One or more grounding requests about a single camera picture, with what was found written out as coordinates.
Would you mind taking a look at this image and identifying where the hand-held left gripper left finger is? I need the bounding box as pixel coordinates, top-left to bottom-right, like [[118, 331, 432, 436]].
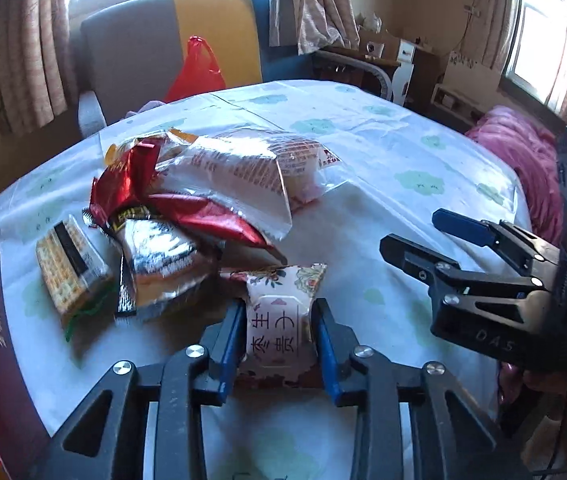
[[48, 300, 249, 480]]

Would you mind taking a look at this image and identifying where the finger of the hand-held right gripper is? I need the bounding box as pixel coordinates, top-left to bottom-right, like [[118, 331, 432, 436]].
[[379, 232, 560, 357], [432, 207, 567, 286]]

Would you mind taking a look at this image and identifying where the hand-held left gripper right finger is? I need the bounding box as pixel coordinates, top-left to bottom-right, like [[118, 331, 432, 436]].
[[313, 297, 534, 480]]

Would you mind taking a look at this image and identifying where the floral white snack packet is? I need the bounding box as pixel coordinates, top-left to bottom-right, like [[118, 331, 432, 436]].
[[221, 262, 327, 391]]

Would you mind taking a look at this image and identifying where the silver brown snack packet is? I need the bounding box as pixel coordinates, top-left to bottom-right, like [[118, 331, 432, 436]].
[[111, 205, 227, 318]]

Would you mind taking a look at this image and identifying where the red snack packet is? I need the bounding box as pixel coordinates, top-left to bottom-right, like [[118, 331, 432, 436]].
[[88, 135, 289, 271]]

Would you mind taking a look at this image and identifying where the yellow cracker packet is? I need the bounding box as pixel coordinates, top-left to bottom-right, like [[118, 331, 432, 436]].
[[36, 214, 117, 343]]

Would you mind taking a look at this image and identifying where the clear white bread packet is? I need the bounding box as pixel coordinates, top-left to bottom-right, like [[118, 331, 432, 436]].
[[156, 129, 344, 241]]

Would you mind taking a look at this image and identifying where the pink blanket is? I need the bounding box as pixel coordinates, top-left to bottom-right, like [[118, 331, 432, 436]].
[[465, 105, 567, 248]]

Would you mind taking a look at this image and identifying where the white chair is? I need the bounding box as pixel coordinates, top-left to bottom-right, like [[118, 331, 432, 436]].
[[336, 54, 417, 107]]

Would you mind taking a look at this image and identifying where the flat cardboard box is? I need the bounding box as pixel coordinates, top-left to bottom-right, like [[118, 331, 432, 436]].
[[442, 51, 505, 97]]

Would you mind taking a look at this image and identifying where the open cardboard box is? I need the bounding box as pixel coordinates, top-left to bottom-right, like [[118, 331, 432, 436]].
[[357, 24, 415, 62]]

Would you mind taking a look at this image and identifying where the small window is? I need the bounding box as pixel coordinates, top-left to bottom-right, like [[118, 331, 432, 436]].
[[501, 0, 567, 111]]

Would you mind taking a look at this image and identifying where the wooden desk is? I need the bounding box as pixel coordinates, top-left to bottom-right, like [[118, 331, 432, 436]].
[[312, 44, 444, 107]]

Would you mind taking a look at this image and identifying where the pink cloth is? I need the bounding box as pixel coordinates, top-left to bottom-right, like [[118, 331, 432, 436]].
[[122, 99, 165, 120]]

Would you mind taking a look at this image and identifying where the red plastic bag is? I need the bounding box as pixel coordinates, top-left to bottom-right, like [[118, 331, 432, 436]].
[[164, 35, 227, 103]]

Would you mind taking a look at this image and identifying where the grey yellow blue armchair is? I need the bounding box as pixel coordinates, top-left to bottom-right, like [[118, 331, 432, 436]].
[[78, 0, 314, 136]]

